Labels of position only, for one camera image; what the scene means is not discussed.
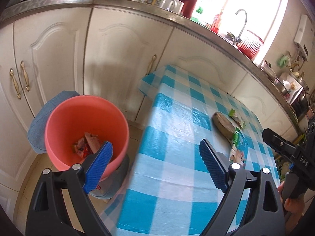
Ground blue cartoon snack bag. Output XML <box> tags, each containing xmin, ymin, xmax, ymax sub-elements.
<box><xmin>229</xmin><ymin>127</ymin><xmax>248</xmax><ymax>168</ymax></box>

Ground red snack packet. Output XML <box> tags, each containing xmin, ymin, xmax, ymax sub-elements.
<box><xmin>73</xmin><ymin>132</ymin><xmax>101</xmax><ymax>159</ymax></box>

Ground white mug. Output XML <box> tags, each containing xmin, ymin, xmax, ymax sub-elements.
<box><xmin>158</xmin><ymin>0</ymin><xmax>184</xmax><ymax>14</ymax></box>

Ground chrome kitchen faucet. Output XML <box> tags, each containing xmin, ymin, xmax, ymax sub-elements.
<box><xmin>233</xmin><ymin>9</ymin><xmax>248</xmax><ymax>45</ymax></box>

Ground brown potato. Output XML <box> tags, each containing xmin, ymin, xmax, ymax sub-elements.
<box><xmin>212</xmin><ymin>112</ymin><xmax>235</xmax><ymax>141</ymax></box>

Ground blue white checkered tablecloth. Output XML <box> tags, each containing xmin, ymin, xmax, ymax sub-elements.
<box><xmin>99</xmin><ymin>64</ymin><xmax>282</xmax><ymax>236</ymax></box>

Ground person's right hand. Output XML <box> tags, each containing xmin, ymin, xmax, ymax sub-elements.
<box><xmin>277</xmin><ymin>181</ymin><xmax>305</xmax><ymax>235</ymax></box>

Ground red plastic trash bin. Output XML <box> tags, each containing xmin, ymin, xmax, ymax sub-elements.
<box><xmin>44</xmin><ymin>95</ymin><xmax>130</xmax><ymax>182</ymax></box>

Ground white water heater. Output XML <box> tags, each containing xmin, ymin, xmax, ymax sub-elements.
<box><xmin>294</xmin><ymin>14</ymin><xmax>314</xmax><ymax>62</ymax></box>

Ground stack of red bowls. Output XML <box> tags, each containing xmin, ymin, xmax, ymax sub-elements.
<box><xmin>236</xmin><ymin>30</ymin><xmax>264</xmax><ymax>61</ymax></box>

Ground blue denim stool cushion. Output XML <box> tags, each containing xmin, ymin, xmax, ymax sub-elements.
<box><xmin>27</xmin><ymin>91</ymin><xmax>129</xmax><ymax>200</ymax></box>

